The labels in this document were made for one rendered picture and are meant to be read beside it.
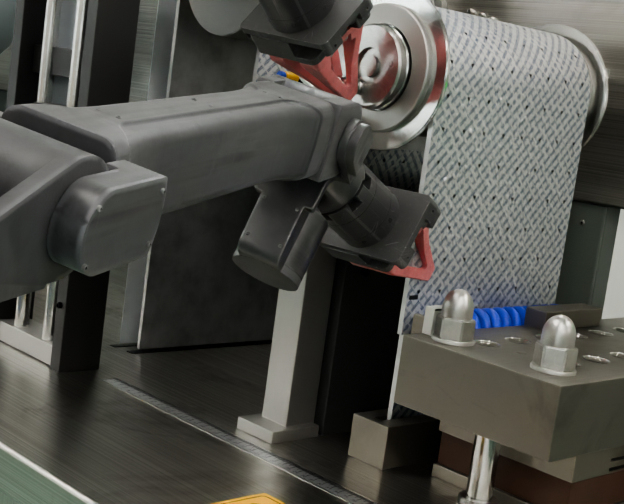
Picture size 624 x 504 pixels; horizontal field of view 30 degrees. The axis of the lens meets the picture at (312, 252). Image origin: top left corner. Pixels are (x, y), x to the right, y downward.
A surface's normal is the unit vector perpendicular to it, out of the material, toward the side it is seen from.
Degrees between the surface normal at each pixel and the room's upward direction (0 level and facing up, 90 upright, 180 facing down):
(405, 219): 60
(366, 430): 90
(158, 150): 98
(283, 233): 67
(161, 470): 0
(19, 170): 54
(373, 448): 90
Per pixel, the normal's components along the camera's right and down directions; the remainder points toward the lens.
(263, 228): -0.16, -0.29
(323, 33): -0.38, -0.62
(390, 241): -0.55, -0.48
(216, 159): 0.91, 0.30
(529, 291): 0.69, 0.20
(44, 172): 0.15, -0.80
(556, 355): -0.28, 0.10
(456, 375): -0.72, 0.00
